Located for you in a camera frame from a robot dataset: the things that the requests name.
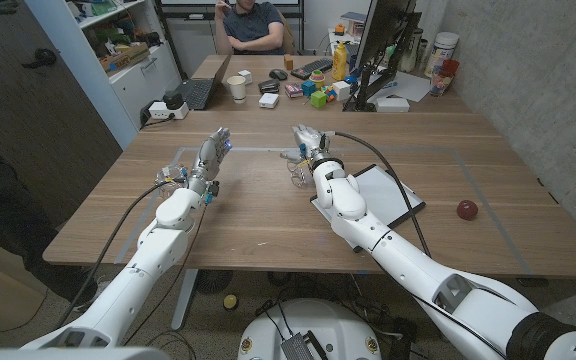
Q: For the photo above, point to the red toy apple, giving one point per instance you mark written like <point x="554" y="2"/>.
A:
<point x="467" y="210"/>

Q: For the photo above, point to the white board with black frame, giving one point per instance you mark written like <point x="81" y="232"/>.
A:
<point x="393" y="195"/>

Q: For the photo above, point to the yellow squeeze bottle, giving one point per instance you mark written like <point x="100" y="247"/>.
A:
<point x="339" y="62"/>

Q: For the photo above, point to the whiteboard with black frame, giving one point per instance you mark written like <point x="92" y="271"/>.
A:
<point x="268" y="2"/>

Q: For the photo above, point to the metal thermos flask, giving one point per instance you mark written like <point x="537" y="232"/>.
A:
<point x="410" y="55"/>

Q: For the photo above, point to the white paper sheet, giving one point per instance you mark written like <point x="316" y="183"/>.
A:
<point x="408" y="87"/>

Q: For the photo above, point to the white robot torso base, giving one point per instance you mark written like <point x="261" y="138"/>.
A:
<point x="318" y="320"/>

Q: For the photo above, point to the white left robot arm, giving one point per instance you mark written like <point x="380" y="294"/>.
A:
<point x="163" y="240"/>

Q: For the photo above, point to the white power strip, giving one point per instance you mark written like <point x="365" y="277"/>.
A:
<point x="160" y="111"/>

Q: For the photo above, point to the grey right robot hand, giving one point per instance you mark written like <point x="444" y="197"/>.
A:
<point x="310" y="140"/>

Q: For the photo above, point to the small white cube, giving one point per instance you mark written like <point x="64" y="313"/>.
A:
<point x="245" y="76"/>

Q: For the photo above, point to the white paper cup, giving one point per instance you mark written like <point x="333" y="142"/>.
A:
<point x="237" y="89"/>

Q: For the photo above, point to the black keyboard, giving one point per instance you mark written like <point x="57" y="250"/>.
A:
<point x="312" y="68"/>

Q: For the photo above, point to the grey table leg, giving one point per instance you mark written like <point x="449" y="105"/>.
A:
<point x="185" y="297"/>

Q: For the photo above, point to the black computer mouse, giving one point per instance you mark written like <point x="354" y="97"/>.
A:
<point x="278" y="74"/>

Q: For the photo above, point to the green cube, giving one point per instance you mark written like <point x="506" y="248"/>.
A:
<point x="318" y="99"/>

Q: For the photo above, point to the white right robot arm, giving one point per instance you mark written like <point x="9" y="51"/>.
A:
<point x="403" y="260"/>

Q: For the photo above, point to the yellow ball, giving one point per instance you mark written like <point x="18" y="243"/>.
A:
<point x="230" y="302"/>

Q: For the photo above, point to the small orange object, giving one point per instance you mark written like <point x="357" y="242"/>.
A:
<point x="339" y="29"/>

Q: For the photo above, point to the clear cup with red top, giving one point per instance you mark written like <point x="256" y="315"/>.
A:
<point x="443" y="80"/>

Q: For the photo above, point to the black power adapter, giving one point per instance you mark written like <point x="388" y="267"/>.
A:
<point x="172" y="100"/>

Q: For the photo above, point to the white shelf cabinet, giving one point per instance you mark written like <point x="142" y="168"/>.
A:
<point x="138" y="85"/>

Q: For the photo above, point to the dark wood-grain door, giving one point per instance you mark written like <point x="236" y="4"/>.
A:
<point x="43" y="125"/>

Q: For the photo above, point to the long white box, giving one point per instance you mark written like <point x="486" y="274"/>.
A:
<point x="392" y="104"/>

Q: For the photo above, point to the colourful puzzle cube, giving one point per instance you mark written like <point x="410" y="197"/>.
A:
<point x="329" y="93"/>

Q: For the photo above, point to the brown cardboard box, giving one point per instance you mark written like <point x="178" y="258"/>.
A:
<point x="125" y="57"/>

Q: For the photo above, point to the pink box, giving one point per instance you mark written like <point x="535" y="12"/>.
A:
<point x="293" y="90"/>

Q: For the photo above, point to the small wooden block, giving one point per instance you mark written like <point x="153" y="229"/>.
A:
<point x="288" y="62"/>

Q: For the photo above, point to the black computer monitor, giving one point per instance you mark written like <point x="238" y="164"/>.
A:
<point x="383" y="25"/>

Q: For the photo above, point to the white canister with blue label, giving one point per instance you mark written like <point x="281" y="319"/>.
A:
<point x="440" y="52"/>

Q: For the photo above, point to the black laptop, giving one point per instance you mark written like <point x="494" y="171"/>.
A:
<point x="198" y="92"/>

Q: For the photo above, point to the tan chair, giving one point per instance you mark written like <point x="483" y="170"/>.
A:
<point x="288" y="37"/>

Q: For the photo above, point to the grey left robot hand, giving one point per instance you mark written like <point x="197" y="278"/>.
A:
<point x="210" y="157"/>

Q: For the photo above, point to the small flat white box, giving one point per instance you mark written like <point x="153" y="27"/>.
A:
<point x="268" y="100"/>

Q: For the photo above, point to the colourful stacking cups toy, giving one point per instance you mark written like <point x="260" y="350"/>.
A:
<point x="317" y="77"/>

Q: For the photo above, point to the seated person in dark shirt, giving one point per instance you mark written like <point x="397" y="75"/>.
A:
<point x="253" y="25"/>

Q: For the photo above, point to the blue cube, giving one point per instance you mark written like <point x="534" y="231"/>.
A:
<point x="308" y="88"/>

